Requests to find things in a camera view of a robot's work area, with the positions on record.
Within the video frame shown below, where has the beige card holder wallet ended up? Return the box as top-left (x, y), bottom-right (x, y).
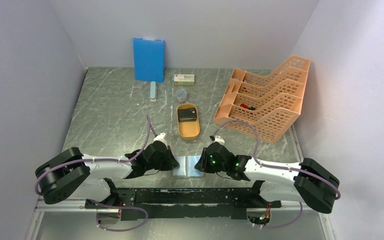
top-left (172, 155), bottom-right (204, 178)

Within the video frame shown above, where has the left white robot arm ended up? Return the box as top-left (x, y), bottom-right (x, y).
top-left (34, 140), bottom-right (180, 208)

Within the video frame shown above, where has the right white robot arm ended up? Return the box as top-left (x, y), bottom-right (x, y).
top-left (194, 142), bottom-right (340, 214)

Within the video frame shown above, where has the yellow oval tray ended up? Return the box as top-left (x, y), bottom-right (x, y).
top-left (176, 103), bottom-right (200, 141)

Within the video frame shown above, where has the red black item in organizer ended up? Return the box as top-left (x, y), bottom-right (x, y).
top-left (240, 103), bottom-right (256, 111)

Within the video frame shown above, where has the small clear round container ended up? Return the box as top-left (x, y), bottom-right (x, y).
top-left (175, 88), bottom-right (188, 104)

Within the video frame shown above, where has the light blue eraser bar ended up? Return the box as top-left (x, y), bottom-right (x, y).
top-left (149, 81), bottom-right (157, 102)

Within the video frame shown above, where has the orange plastic file organizer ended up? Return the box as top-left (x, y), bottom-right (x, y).
top-left (213, 55), bottom-right (311, 144)

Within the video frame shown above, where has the small white red box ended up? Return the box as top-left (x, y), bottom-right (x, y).
top-left (173, 74), bottom-right (195, 86)

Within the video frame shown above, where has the blue board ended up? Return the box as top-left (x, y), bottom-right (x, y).
top-left (132, 38), bottom-right (165, 83)

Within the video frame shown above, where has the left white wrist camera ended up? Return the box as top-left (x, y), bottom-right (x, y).
top-left (153, 132), bottom-right (169, 147)

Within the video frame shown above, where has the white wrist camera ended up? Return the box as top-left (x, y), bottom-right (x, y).
top-left (209, 135), bottom-right (225, 146)
top-left (153, 132), bottom-right (169, 147)

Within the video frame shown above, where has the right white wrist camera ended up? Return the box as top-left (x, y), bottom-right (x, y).
top-left (209, 135), bottom-right (225, 146)

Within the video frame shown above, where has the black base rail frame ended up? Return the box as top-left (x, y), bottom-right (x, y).
top-left (103, 187), bottom-right (281, 220)

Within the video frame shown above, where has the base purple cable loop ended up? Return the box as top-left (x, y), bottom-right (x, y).
top-left (95, 204), bottom-right (150, 232)

